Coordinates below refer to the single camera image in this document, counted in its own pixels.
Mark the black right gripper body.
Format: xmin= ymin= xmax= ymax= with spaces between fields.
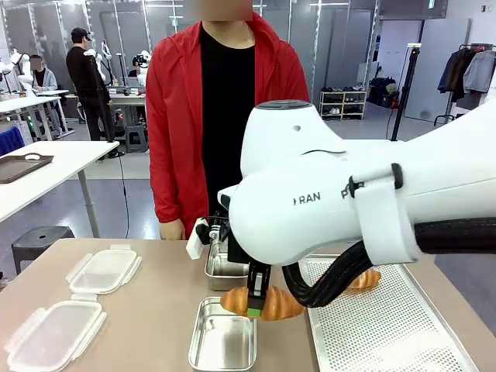
xmin=226 ymin=230 xmax=252 ymax=267

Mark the large golden croissant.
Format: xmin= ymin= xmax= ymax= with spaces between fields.
xmin=219 ymin=285 xmax=305 ymax=322

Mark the small golden croissant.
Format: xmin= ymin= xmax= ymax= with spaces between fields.
xmin=343 ymin=269 xmax=383 ymax=291

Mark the clear plastic clip lid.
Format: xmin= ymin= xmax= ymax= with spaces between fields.
xmin=65 ymin=243 xmax=143 ymax=295
xmin=3 ymin=293 xmax=108 ymax=372

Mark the deep steel rectangular container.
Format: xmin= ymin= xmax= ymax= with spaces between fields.
xmin=204 ymin=242 xmax=251 ymax=291

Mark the shallow steel rectangular container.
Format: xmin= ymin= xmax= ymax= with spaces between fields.
xmin=188 ymin=296 xmax=258 ymax=371

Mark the person's right hand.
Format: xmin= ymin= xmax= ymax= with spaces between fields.
xmin=160 ymin=219 xmax=188 ymax=240

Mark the perforated steel baking tray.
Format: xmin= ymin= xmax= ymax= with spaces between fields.
xmin=298 ymin=255 xmax=481 ymax=372

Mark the person in red jacket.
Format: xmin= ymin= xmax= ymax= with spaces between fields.
xmin=145 ymin=0 xmax=311 ymax=240

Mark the grey step stool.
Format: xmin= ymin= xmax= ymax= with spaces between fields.
xmin=124 ymin=123 xmax=150 ymax=154

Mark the white shoe rack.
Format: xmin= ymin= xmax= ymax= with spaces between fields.
xmin=319 ymin=87 xmax=368 ymax=120

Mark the white side table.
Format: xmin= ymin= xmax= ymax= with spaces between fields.
xmin=0 ymin=139 xmax=120 ymax=238

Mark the black plastic stool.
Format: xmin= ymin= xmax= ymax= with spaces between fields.
xmin=11 ymin=226 xmax=77 ymax=276

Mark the black tripod stand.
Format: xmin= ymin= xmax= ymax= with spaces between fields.
xmin=85 ymin=53 xmax=126 ymax=158

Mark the standing person in black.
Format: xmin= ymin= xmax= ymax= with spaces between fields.
xmin=65 ymin=26 xmax=116 ymax=157

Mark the brown serving tray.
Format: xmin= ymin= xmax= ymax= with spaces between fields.
xmin=0 ymin=153 xmax=54 ymax=184

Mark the blue chair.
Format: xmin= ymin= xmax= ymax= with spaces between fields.
xmin=0 ymin=126 xmax=26 ymax=158

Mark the white background desk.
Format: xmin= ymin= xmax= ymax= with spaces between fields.
xmin=0 ymin=88 xmax=75 ymax=141

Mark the seated person in grey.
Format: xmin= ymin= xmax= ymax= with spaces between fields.
xmin=29 ymin=54 xmax=66 ymax=136

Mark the clothes rack with jackets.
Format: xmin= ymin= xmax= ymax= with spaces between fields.
xmin=433 ymin=43 xmax=496 ymax=127

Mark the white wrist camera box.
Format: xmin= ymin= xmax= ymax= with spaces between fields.
xmin=185 ymin=217 xmax=211 ymax=260

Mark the black camera stand pole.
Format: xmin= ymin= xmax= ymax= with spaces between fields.
xmin=389 ymin=43 xmax=422 ymax=143

